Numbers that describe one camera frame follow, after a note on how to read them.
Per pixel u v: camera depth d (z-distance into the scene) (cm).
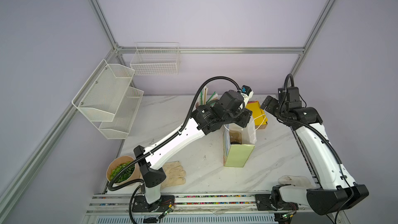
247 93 54
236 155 76
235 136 96
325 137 43
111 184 39
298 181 78
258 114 73
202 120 44
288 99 52
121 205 75
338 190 38
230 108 47
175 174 82
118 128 76
